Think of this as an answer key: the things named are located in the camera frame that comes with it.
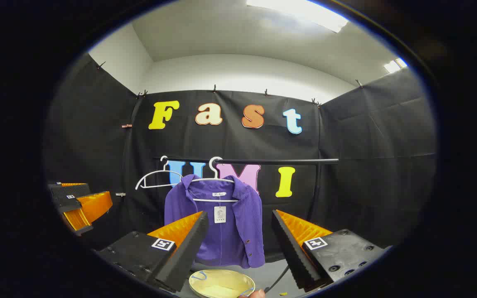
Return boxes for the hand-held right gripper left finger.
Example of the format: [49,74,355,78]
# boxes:
[97,211,209,293]

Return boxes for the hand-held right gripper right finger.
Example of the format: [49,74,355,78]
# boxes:
[271,209,392,291]

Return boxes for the cream round laundry hamper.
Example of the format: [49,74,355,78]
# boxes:
[189,269,256,298]

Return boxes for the purple corduroy shirt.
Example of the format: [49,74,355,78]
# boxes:
[164,174,266,269]

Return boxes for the white plastic clothes hanger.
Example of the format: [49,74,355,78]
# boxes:
[191,156,239,203]
[135,156,183,191]

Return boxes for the black metal clothes rack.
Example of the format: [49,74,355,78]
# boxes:
[154,156,339,294]

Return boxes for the black backdrop cloth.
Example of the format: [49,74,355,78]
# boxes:
[44,54,437,265]

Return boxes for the ceiling light panel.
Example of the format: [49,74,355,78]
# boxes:
[383,58,408,74]

